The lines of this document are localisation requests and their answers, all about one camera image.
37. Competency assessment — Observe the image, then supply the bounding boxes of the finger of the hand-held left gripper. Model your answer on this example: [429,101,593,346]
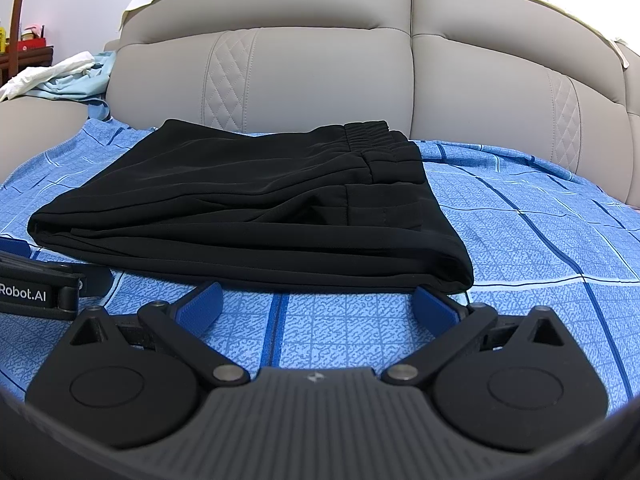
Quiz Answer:
[79,266,115,301]
[0,238,30,260]

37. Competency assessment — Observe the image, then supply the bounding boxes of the beige leather sofa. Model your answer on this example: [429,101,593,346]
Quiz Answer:
[0,0,640,206]

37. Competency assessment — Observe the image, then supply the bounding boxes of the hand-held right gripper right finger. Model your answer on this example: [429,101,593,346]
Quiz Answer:
[381,285,571,387]

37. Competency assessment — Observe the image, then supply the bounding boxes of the black pants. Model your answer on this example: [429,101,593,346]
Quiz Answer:
[27,119,475,295]

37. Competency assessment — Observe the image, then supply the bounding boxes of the red box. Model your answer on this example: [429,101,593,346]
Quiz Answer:
[19,25,48,54]

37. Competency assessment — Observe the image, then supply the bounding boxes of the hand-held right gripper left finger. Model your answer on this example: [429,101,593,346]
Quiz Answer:
[70,281,249,387]

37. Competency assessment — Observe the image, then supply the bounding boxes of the light blue cloth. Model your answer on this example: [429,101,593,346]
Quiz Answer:
[37,50,117,122]

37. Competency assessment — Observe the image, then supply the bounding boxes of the blue checked blanket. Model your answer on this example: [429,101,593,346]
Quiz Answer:
[0,115,640,411]

